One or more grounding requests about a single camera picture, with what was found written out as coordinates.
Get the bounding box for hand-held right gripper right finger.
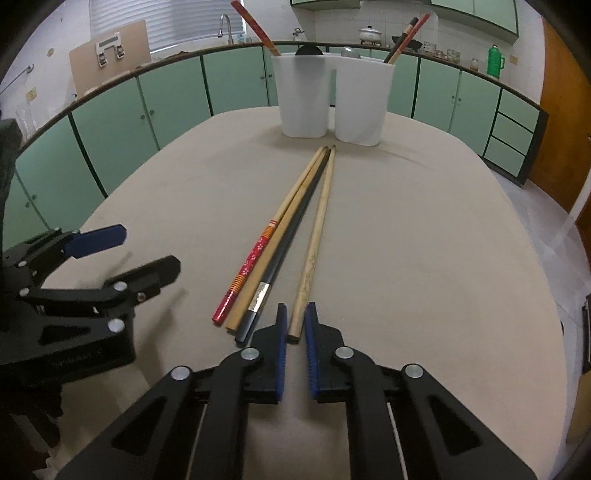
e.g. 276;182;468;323
302;302;539;480

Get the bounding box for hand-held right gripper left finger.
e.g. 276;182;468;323
55;302;289;480

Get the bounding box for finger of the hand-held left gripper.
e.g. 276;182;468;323
18;255;182;320
4;224;127;289

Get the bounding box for black chopstick silver band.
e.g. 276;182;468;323
235;148;334;346
383;17;419;64

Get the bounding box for plain wooden chopstick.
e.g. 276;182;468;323
225;147;329;332

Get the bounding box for red floral wooden chopstick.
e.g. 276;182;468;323
212;146;327;324
231;0;281;57
388;14;431;64

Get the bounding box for pale bamboo chopstick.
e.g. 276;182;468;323
287;145;337;343

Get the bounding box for white two-compartment utensil holder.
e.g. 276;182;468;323
271;52;397;147

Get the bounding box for green base cabinets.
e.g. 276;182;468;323
9;41;550;241

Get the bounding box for tall clear glass container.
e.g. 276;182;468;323
16;104;36;137

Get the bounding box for wooden board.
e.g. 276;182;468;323
69;19;152;97

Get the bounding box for white window blind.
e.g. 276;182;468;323
90;0;245;51

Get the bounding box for brown wooden door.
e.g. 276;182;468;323
526;21;591;213

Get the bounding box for green thermos flask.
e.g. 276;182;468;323
487;45;505;78

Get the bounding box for metal towel rail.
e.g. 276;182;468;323
0;65;35;93

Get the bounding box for white clamp bracket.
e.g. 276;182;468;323
95;31;125;68

